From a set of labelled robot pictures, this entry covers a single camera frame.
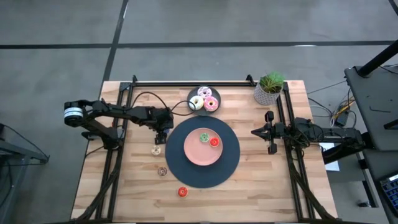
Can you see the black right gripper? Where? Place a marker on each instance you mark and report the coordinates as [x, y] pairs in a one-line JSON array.
[[277, 130]]

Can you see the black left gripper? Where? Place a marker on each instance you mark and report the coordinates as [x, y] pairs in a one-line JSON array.
[[161, 119]]

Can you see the large white glazed donut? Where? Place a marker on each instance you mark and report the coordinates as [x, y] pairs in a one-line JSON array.
[[191, 103]]

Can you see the small green donut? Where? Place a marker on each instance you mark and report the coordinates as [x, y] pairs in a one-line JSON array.
[[201, 137]]

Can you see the large lilac glazed donut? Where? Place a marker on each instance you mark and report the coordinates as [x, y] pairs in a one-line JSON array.
[[200, 92]]

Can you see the small red donut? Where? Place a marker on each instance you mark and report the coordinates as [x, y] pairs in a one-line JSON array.
[[180, 192], [211, 142]]

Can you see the small chocolate sprinkled donut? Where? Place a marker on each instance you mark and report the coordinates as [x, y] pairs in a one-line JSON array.
[[160, 171]]

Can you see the large pink sprinkled donut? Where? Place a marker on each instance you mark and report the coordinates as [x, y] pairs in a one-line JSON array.
[[214, 105]]

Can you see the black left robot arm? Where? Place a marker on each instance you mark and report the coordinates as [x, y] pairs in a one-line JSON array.
[[124, 112]]

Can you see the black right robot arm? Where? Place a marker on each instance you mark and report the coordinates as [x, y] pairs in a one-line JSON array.
[[335, 134]]

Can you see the plant in white patterned pot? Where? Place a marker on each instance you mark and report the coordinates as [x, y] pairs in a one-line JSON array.
[[264, 96]]

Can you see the dark blue woven placemat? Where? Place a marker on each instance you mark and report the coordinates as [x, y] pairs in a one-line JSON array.
[[177, 168]]

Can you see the pink round plate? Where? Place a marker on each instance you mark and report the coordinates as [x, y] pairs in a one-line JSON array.
[[199, 155]]

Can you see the dark grey round plate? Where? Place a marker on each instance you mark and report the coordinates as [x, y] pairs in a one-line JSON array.
[[215, 92]]

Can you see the white paper sheet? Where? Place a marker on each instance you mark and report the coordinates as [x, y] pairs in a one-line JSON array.
[[333, 166]]

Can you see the black support beam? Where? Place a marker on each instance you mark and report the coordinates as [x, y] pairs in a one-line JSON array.
[[342, 154]]

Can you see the black power adapter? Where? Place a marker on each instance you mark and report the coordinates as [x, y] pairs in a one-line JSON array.
[[343, 119]]

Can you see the grey cart top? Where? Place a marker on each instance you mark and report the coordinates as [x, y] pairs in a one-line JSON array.
[[373, 99]]

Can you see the dark grey desk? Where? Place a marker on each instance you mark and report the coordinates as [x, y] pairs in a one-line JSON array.
[[376, 161]]

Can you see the black round pole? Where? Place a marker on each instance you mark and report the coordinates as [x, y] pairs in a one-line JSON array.
[[377, 59]]

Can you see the black computer keyboard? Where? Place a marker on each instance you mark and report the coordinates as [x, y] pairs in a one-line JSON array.
[[390, 191]]

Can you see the black aluminium table frame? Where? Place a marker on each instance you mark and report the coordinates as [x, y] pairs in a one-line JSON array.
[[161, 84]]

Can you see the grey metal desk frame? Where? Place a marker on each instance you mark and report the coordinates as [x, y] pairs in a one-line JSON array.
[[18, 152]]

